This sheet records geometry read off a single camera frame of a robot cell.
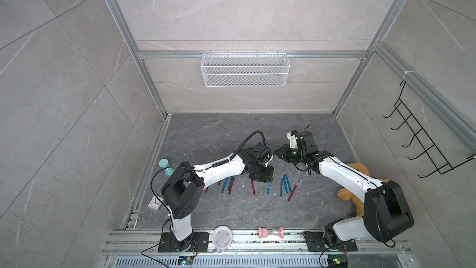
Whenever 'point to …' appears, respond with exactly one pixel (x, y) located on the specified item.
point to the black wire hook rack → (442, 164)
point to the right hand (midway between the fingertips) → (276, 152)
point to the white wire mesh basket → (245, 70)
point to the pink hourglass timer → (271, 232)
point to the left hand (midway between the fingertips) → (276, 178)
